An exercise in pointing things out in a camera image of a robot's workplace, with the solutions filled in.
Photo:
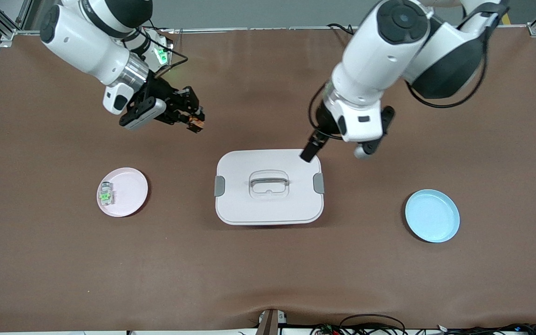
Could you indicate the green and white switch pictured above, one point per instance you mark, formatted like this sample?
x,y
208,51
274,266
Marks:
x,y
106,195

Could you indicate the brown table mat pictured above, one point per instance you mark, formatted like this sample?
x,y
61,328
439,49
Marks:
x,y
268,270

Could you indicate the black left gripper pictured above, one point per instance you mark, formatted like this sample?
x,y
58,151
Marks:
x,y
324,121

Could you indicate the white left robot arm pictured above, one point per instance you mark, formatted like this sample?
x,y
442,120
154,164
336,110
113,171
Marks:
x,y
379,60

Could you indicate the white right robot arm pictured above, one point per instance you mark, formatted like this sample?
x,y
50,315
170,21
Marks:
x,y
86,46

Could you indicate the grey metal bracket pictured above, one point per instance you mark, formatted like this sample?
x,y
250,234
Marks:
x,y
269,323

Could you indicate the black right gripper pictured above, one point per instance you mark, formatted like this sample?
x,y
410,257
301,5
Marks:
x,y
168,98

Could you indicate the white box lid grey clips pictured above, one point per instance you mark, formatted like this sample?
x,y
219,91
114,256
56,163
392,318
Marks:
x,y
268,207

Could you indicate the pink round plate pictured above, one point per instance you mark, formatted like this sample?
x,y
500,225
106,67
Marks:
x,y
130,195

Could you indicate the light blue round plate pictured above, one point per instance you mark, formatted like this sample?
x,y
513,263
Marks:
x,y
433,216

